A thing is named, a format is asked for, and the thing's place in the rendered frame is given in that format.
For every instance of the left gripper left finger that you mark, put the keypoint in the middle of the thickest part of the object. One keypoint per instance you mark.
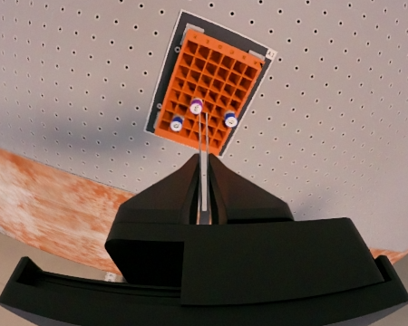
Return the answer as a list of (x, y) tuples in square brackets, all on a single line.
[(168, 200)]

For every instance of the orange grid tube rack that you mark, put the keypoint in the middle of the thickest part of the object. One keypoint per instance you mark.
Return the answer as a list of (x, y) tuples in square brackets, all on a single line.
[(237, 68)]

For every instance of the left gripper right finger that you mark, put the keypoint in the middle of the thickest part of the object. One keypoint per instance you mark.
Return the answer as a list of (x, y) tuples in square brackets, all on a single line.
[(241, 201)]

